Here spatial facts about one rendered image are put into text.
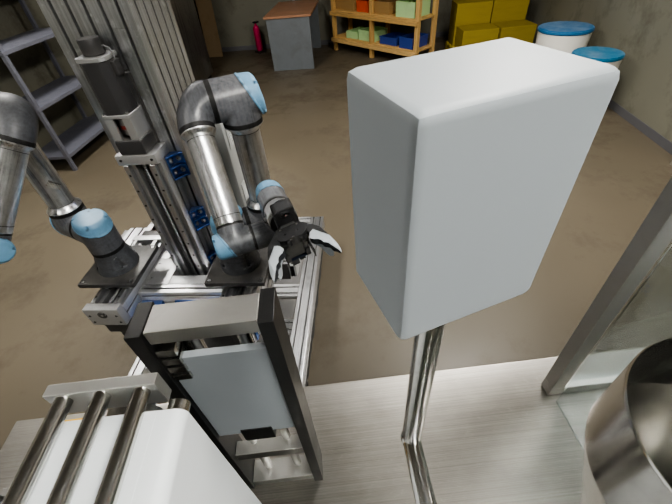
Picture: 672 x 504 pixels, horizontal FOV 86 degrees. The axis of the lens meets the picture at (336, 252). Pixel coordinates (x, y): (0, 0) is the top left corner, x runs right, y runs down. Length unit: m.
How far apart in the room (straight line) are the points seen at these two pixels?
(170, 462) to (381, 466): 0.59
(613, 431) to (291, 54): 6.58
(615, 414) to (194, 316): 0.37
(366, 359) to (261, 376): 1.56
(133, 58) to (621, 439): 1.29
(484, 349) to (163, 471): 1.93
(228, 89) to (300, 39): 5.56
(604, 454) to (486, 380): 0.71
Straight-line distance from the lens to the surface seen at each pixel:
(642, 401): 0.39
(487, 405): 0.97
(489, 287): 0.17
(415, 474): 0.34
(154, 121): 1.36
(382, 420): 0.92
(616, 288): 0.76
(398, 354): 2.06
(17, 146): 1.38
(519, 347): 2.22
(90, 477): 0.39
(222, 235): 1.01
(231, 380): 0.51
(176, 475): 0.37
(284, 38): 6.65
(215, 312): 0.43
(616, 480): 0.30
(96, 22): 1.32
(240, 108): 1.09
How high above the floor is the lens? 1.75
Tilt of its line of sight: 42 degrees down
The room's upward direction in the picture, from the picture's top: 6 degrees counter-clockwise
